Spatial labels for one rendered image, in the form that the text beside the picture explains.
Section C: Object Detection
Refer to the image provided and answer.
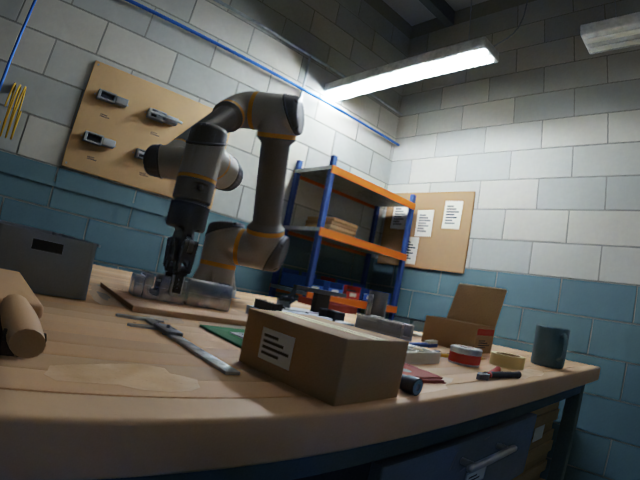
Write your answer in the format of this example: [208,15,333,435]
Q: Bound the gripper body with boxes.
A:
[163,232,201,278]

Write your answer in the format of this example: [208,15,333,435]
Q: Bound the silver garlic press cast body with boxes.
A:
[128,271,237,312]

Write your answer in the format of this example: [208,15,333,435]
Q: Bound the brown wooden base board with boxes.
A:
[99,281,252,327]

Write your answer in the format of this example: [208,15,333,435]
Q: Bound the steel caliper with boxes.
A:
[115,312,242,377]

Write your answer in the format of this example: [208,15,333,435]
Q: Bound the green cutting mat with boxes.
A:
[199,323,247,347]

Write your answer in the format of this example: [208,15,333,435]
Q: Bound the grey storage box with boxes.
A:
[0,221,100,302]

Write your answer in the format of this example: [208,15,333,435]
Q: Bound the wooden tool display board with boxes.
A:
[60,60,217,199]

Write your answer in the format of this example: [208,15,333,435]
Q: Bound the brown cardboard roll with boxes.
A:
[0,293,49,359]

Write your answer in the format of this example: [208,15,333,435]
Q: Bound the blue orange shelf unit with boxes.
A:
[269,155,418,322]

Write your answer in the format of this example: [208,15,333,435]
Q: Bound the labelled closed cardboard box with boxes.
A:
[238,306,410,407]

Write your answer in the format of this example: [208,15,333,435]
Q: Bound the black cylinder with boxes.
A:
[399,374,426,398]

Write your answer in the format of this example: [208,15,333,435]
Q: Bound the white round tin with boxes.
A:
[405,345,443,367]

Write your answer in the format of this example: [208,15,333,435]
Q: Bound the red flat folder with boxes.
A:
[402,361,447,386]

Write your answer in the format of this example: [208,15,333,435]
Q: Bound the cork notice board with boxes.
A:
[378,190,477,276]

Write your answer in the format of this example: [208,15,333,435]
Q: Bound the open cardboard box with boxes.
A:
[421,283,508,354]

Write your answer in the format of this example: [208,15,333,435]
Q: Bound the long ceiling light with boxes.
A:
[321,36,500,104]

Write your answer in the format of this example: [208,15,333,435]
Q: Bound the red and white tin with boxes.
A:
[447,343,484,369]

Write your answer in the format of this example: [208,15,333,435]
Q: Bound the blue bench drawer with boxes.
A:
[368,413,539,480]

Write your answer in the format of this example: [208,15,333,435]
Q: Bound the black red screwdriver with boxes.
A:
[475,366,523,382]

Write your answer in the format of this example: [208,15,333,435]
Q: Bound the cream masking tape roll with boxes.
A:
[489,349,527,372]

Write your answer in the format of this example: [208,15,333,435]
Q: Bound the grey blue mug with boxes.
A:
[530,324,572,371]

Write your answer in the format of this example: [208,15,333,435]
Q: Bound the cardboard box stack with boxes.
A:
[523,403,562,480]

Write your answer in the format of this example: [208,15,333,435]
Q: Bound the short ceiling light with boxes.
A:
[579,11,640,57]

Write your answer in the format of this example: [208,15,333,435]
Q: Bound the blue wall pipe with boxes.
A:
[0,0,402,148]

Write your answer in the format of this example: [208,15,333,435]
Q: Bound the yellow cable bundle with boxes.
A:
[0,81,29,141]

